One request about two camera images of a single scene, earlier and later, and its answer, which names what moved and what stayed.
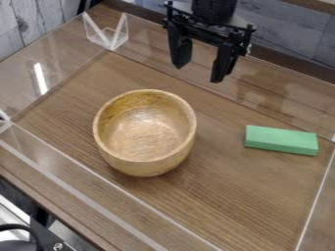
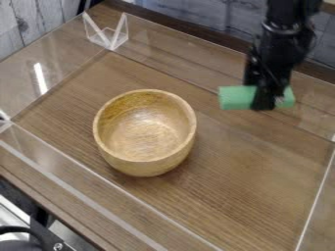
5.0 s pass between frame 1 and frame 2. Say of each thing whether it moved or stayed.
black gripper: moved
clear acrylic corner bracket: stayed
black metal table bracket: stayed
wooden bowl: stayed
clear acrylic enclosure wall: stayed
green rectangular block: moved
